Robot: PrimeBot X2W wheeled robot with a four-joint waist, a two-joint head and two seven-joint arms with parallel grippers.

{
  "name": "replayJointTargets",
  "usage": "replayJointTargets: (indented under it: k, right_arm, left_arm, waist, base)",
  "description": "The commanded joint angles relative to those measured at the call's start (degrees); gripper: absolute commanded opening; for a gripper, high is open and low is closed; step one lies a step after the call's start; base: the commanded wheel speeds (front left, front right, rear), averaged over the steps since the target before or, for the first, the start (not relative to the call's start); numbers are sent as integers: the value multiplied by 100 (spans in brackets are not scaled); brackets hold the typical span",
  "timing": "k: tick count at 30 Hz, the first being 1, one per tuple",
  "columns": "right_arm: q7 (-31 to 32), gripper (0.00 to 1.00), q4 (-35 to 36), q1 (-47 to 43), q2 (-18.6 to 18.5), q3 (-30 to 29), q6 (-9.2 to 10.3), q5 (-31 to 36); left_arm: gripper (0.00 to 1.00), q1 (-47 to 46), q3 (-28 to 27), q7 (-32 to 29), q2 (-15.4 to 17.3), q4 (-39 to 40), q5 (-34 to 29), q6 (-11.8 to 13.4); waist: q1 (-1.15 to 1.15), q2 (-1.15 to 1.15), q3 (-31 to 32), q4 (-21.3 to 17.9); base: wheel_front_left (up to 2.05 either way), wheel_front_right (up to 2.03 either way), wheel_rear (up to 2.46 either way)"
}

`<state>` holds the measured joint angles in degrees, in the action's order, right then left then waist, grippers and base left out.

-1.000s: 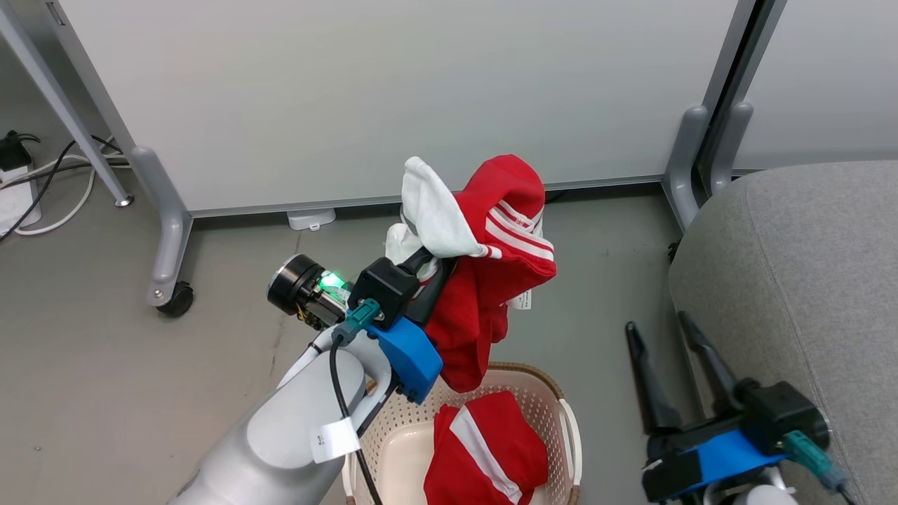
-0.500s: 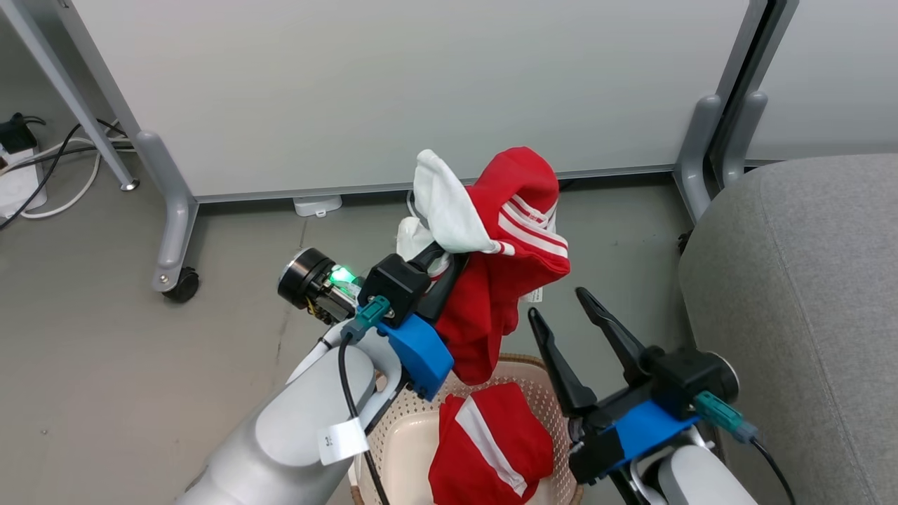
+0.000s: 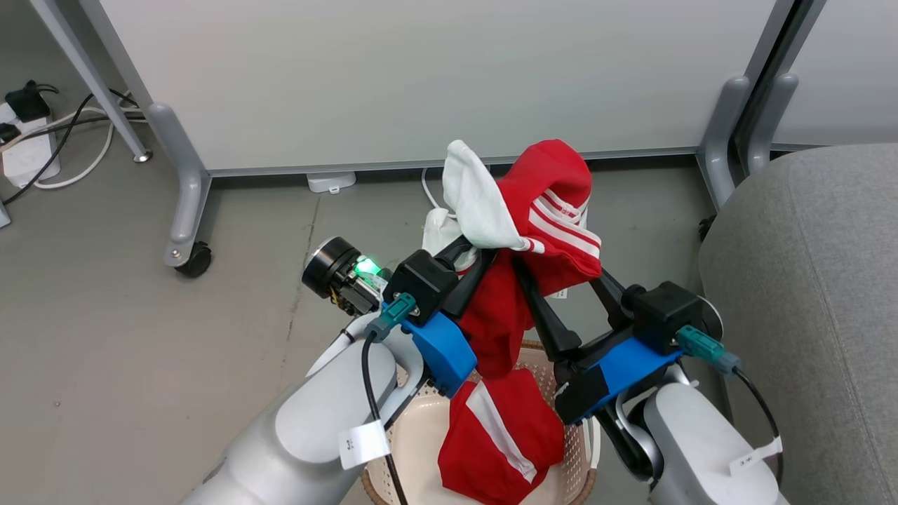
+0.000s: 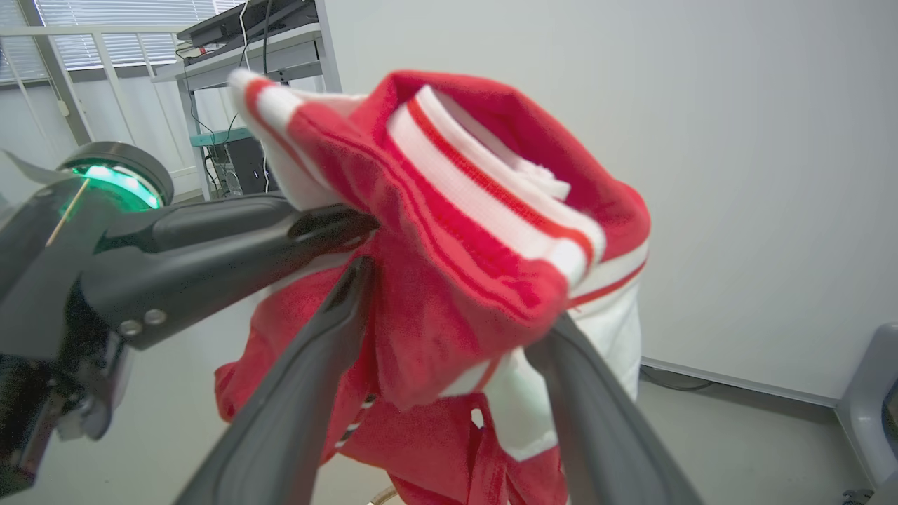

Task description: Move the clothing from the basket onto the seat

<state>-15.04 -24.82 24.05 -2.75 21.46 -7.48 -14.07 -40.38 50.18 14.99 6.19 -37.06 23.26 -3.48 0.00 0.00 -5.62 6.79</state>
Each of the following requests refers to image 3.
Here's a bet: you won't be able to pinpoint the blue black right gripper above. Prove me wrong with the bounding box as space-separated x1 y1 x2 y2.
514 257 685 426

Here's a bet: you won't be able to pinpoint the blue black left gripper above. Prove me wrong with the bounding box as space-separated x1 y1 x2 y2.
302 236 496 399

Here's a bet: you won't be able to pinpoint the red garment with white stripes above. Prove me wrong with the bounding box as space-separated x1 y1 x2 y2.
437 138 604 505

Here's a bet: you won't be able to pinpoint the cream laundry basket brown rim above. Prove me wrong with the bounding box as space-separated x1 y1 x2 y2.
360 339 603 505

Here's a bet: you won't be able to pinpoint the small white floor box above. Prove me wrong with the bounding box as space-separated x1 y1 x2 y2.
306 171 357 194

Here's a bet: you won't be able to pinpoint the wide white partition panel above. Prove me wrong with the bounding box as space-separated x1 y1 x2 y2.
76 0 802 178

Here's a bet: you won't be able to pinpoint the grey partition foot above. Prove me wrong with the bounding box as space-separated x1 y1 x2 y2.
744 72 800 176
696 75 752 211
145 102 213 268

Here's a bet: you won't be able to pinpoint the grey fabric sofa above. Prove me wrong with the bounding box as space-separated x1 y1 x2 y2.
698 143 898 505

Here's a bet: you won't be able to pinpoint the narrow white partition panel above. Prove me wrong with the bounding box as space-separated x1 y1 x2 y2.
770 0 898 152

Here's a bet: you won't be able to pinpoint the grey slanted metal leg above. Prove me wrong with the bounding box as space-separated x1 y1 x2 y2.
29 0 154 164

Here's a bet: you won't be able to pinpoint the white power strip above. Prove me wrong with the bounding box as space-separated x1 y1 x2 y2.
0 102 62 189

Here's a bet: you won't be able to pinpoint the black power adapter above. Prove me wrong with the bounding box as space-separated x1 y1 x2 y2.
5 80 60 124

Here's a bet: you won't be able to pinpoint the white coiled cable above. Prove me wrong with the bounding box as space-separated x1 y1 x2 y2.
420 168 451 213

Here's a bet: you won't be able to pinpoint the black cable with teal connector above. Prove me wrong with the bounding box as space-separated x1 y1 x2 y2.
676 323 784 486
360 292 420 505

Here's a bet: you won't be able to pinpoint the white cable tag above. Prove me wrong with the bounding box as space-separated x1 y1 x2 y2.
337 420 391 470
729 436 784 478

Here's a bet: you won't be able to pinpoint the white floor cable at strip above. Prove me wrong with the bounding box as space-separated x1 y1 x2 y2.
31 104 149 191

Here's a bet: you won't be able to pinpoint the black floor cable at strip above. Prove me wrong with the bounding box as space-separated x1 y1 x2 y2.
0 90 142 208

